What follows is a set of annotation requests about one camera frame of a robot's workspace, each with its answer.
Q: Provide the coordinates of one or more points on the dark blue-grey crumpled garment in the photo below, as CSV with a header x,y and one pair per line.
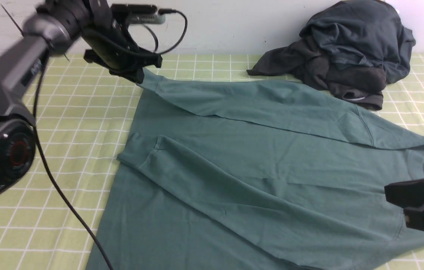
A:
x,y
364,33

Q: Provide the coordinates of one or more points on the dark brown crumpled garment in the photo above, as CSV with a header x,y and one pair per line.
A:
x,y
361,85

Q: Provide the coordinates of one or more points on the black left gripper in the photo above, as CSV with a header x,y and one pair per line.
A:
x,y
113,44

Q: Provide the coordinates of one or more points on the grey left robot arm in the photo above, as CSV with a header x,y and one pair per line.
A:
x,y
51,31

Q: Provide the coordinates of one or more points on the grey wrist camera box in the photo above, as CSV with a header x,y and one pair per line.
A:
x,y
137,14

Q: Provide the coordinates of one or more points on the green long-sleeved shirt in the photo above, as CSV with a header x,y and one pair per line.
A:
x,y
258,175

